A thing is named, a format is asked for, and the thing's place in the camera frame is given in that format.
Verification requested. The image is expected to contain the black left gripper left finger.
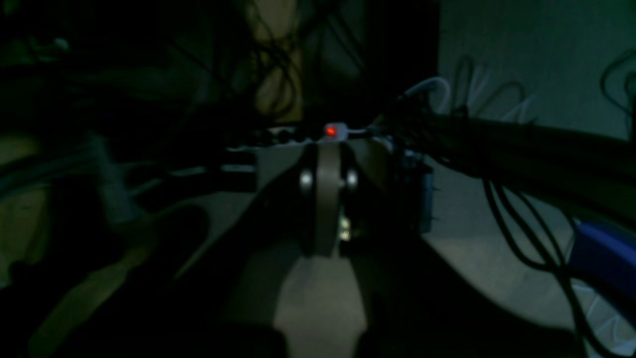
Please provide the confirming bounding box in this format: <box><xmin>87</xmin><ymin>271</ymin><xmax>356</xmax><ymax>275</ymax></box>
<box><xmin>55</xmin><ymin>143</ymin><xmax>343</xmax><ymax>358</ymax></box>

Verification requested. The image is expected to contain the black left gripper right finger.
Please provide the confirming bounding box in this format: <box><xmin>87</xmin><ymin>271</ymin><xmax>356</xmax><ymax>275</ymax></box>
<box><xmin>340</xmin><ymin>144</ymin><xmax>582</xmax><ymax>358</ymax></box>

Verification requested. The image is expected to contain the black power adapter brick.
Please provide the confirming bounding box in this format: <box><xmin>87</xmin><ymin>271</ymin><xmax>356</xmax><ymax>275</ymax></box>
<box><xmin>391</xmin><ymin>149</ymin><xmax>434</xmax><ymax>236</ymax></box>

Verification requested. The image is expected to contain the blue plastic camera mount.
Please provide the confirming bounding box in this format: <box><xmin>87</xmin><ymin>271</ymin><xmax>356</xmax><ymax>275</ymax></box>
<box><xmin>567</xmin><ymin>222</ymin><xmax>636</xmax><ymax>300</ymax></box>

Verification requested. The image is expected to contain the white power strip red switch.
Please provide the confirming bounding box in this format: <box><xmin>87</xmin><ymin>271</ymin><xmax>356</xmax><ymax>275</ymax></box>
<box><xmin>221</xmin><ymin>122</ymin><xmax>354</xmax><ymax>152</ymax></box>

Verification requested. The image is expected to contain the light grey cable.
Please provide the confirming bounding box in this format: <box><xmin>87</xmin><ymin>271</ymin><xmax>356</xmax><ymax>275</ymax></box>
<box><xmin>405</xmin><ymin>75</ymin><xmax>537</xmax><ymax>125</ymax></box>

